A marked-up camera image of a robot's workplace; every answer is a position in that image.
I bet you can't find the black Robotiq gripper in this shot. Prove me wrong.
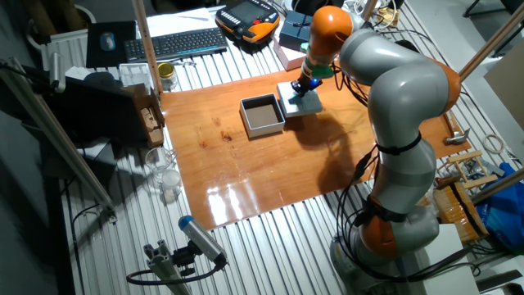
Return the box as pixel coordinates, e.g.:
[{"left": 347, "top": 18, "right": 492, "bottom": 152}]
[{"left": 290, "top": 76, "right": 320, "bottom": 98}]

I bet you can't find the light blue ribboned box lid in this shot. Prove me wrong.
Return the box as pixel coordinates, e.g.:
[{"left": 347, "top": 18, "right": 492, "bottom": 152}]
[{"left": 276, "top": 80, "right": 324, "bottom": 119}]

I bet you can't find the pink cardboard box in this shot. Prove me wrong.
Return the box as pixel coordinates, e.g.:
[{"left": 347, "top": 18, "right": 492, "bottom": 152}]
[{"left": 273, "top": 37, "right": 306, "bottom": 71}]

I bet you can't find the light blue open box base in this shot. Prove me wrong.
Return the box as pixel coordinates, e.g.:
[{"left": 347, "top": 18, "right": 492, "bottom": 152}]
[{"left": 239, "top": 93, "right": 287, "bottom": 139}]

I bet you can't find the navy gift box with bow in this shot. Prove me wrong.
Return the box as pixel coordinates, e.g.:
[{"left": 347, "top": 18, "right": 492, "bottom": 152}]
[{"left": 278, "top": 10, "right": 314, "bottom": 52}]

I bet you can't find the brown cardboard box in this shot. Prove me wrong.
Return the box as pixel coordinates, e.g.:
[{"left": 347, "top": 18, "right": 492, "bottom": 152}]
[{"left": 121, "top": 83, "right": 166, "bottom": 149}]

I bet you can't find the white box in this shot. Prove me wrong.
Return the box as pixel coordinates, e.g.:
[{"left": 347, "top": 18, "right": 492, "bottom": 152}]
[{"left": 403, "top": 223, "right": 481, "bottom": 295}]

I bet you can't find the orange black teach pendant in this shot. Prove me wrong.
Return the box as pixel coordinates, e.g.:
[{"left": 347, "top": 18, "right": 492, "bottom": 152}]
[{"left": 215, "top": 0, "right": 282, "bottom": 44}]

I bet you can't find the wood grain table mat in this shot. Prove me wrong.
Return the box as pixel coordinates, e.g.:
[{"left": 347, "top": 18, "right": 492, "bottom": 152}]
[{"left": 159, "top": 61, "right": 472, "bottom": 231}]

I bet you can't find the small brass fitting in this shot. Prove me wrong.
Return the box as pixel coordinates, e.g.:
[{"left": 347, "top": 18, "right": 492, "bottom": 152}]
[{"left": 376, "top": 7, "right": 400, "bottom": 26}]

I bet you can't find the black computer keyboard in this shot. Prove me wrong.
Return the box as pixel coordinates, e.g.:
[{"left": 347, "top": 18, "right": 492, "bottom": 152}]
[{"left": 124, "top": 27, "right": 229, "bottom": 63}]

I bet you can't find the glass jar yellow lid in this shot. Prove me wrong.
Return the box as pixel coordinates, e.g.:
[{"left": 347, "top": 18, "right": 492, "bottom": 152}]
[{"left": 157, "top": 61, "right": 179, "bottom": 93}]

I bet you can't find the white paper sheet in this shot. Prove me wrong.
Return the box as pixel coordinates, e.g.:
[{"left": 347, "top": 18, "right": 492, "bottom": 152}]
[{"left": 145, "top": 5, "right": 226, "bottom": 39}]

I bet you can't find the clear plastic cup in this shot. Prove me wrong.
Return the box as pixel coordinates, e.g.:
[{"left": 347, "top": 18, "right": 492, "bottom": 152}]
[{"left": 144, "top": 146, "right": 178, "bottom": 184}]

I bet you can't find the small translucent plastic cup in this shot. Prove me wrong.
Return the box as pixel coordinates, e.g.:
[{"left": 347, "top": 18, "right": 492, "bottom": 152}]
[{"left": 160, "top": 168, "right": 183, "bottom": 204}]

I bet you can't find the clear plastic container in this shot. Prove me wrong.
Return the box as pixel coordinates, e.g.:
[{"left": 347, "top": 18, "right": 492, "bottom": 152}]
[{"left": 118, "top": 62, "right": 155, "bottom": 89}]

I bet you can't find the black mouse pad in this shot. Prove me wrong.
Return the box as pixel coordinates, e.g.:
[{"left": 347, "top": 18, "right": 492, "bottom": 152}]
[{"left": 85, "top": 20, "right": 138, "bottom": 69}]

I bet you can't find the small wooden rack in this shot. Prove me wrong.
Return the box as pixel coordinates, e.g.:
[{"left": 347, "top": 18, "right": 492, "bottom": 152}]
[{"left": 445, "top": 149, "right": 499, "bottom": 190}]

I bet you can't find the grey computer mouse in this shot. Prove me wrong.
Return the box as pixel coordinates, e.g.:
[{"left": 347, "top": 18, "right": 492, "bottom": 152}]
[{"left": 100, "top": 31, "right": 117, "bottom": 52}]

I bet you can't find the black monitor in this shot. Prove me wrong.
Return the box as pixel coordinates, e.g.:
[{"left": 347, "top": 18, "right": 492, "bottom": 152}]
[{"left": 52, "top": 75, "right": 149, "bottom": 145}]

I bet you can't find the brown cardboard panel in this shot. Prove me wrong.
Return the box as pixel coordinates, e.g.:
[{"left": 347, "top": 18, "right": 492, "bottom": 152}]
[{"left": 483, "top": 39, "right": 524, "bottom": 133}]

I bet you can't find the blue plastic bag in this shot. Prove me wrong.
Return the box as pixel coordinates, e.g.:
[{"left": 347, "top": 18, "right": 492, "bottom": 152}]
[{"left": 476, "top": 161, "right": 524, "bottom": 252}]

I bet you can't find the silver cylinder device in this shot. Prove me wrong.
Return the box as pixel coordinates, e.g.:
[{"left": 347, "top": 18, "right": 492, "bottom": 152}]
[{"left": 48, "top": 50, "right": 67, "bottom": 94}]

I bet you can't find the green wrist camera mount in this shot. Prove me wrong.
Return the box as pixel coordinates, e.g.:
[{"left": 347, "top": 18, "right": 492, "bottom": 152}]
[{"left": 299, "top": 40, "right": 336, "bottom": 79}]

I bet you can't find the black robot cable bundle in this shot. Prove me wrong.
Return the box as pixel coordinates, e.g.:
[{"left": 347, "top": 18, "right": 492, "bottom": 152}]
[{"left": 333, "top": 61, "right": 482, "bottom": 284}]

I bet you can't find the wooden frame pole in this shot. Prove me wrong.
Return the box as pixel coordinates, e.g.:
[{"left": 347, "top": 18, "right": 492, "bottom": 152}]
[
  {"left": 458, "top": 2, "right": 524, "bottom": 82},
  {"left": 359, "top": 0, "right": 378, "bottom": 21},
  {"left": 130, "top": 0, "right": 165, "bottom": 96},
  {"left": 470, "top": 166, "right": 524, "bottom": 205}
]

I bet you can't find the wooden handled hammer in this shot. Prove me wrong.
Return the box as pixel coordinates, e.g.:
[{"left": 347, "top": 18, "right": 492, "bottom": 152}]
[{"left": 443, "top": 112, "right": 472, "bottom": 147}]

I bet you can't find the silver camera blue end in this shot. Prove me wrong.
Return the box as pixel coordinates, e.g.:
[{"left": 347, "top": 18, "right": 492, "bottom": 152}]
[{"left": 178, "top": 215, "right": 228, "bottom": 266}]

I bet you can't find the wooden block black strap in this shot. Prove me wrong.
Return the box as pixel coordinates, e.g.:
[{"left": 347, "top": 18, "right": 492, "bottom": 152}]
[{"left": 432, "top": 181, "right": 490, "bottom": 246}]

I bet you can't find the white tape ring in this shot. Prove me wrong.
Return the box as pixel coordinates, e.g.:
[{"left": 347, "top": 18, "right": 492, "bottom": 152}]
[{"left": 481, "top": 134, "right": 507, "bottom": 155}]

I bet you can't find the aluminium profile camera stand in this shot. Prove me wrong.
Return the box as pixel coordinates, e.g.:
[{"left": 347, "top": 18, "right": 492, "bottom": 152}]
[{"left": 142, "top": 239, "right": 192, "bottom": 295}]

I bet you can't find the black camera cable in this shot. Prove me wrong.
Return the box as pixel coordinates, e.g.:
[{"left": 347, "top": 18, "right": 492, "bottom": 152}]
[{"left": 125, "top": 261, "right": 227, "bottom": 287}]

